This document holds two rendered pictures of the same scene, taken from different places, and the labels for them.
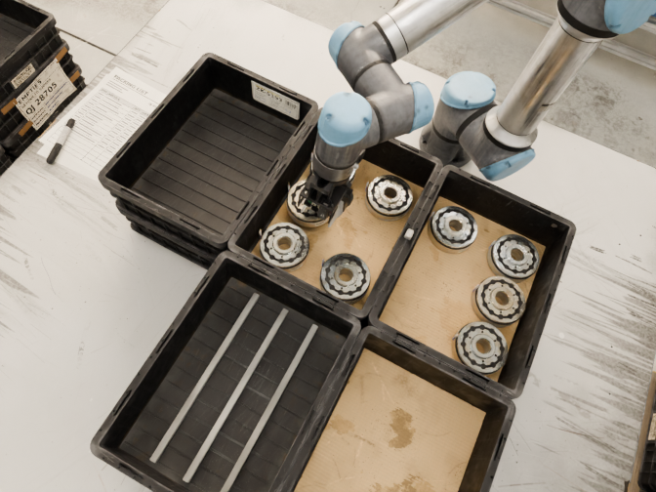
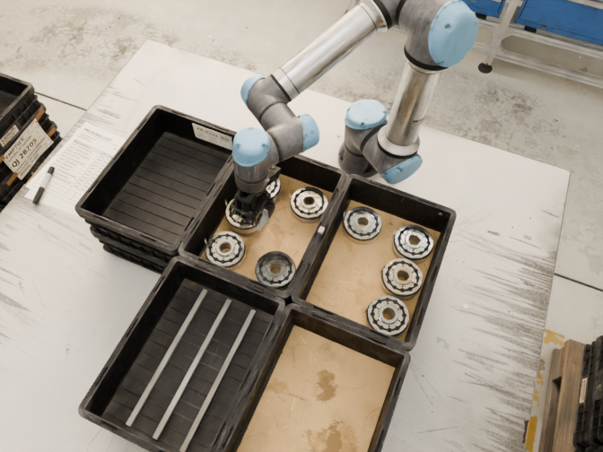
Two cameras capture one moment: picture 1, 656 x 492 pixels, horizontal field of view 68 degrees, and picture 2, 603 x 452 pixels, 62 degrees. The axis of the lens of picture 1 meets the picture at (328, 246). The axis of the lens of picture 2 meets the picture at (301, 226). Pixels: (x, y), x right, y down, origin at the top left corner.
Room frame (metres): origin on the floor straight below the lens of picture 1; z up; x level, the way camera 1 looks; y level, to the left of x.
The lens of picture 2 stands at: (-0.16, -0.14, 2.01)
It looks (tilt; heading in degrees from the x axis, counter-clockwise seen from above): 60 degrees down; 3
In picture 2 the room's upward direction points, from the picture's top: 2 degrees clockwise
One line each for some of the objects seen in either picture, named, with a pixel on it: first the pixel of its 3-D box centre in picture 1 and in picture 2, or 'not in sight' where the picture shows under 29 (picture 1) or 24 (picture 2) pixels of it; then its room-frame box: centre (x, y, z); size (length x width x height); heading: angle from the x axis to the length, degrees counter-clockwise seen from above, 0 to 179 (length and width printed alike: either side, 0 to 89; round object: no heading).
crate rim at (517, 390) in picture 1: (476, 271); (377, 255); (0.40, -0.30, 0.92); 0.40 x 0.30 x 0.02; 162
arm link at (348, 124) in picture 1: (344, 130); (252, 154); (0.48, 0.01, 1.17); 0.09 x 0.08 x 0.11; 127
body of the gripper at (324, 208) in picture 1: (326, 184); (250, 197); (0.48, 0.02, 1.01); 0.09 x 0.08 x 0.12; 162
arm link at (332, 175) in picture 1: (336, 159); (252, 176); (0.48, 0.01, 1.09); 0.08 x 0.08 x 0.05
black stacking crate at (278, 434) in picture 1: (237, 387); (192, 360); (0.11, 0.11, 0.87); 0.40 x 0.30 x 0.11; 162
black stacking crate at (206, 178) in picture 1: (218, 156); (169, 184); (0.59, 0.28, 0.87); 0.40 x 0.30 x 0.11; 162
